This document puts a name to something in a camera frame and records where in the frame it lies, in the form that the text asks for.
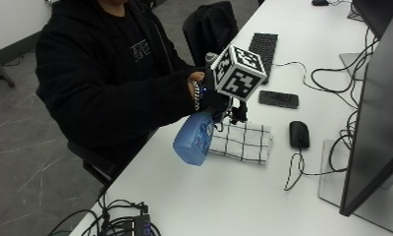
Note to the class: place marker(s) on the small black monitor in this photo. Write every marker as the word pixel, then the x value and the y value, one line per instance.
pixel 375 13

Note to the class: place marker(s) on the person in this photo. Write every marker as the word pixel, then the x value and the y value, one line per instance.
pixel 100 72

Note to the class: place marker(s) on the black office chair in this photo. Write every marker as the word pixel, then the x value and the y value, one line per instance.
pixel 96 164

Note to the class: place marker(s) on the black hub box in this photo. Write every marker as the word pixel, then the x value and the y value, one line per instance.
pixel 143 224

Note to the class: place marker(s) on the large black monitor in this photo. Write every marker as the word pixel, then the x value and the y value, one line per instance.
pixel 379 114

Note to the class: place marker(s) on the white marker cube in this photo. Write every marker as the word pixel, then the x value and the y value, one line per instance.
pixel 240 72

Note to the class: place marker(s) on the white checkered cloth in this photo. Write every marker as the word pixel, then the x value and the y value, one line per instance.
pixel 244 141

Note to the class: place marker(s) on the small dark mouse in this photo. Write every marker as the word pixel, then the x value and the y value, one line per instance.
pixel 320 2

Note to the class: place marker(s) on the small grey monitor base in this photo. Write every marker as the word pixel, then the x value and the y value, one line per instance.
pixel 351 64

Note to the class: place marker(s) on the black keyboard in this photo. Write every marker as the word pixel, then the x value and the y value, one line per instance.
pixel 264 49

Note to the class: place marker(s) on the grey monitor stand base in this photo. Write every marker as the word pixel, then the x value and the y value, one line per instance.
pixel 329 170

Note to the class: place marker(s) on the black flat case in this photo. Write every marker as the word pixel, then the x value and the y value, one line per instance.
pixel 278 99

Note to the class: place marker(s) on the black computer mouse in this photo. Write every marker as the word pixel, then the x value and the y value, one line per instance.
pixel 298 133

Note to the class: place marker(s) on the black chair with jacket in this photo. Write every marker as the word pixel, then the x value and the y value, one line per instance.
pixel 209 26

